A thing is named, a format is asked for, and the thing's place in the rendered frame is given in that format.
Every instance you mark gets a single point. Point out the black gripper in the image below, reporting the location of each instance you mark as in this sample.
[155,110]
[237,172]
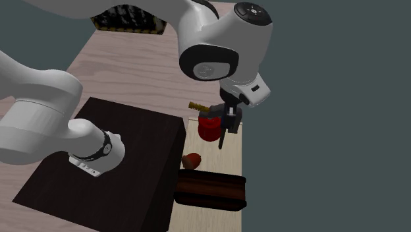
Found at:
[233,120]

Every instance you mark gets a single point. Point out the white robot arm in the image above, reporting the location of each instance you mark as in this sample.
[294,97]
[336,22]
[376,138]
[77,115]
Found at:
[38,106]

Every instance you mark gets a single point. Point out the red round container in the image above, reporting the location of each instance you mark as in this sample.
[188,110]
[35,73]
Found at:
[208,130]

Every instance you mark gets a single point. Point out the reddish brown round lump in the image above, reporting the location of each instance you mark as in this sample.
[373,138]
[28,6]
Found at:
[192,160]

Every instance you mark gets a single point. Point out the golden ridged rod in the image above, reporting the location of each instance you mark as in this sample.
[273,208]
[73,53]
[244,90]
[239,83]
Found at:
[197,106]

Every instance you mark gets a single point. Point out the dark brown oblong case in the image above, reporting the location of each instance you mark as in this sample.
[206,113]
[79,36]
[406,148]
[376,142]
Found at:
[210,189]

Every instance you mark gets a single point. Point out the dark robot stand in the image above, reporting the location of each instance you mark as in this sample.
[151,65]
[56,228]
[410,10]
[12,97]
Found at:
[135,160]

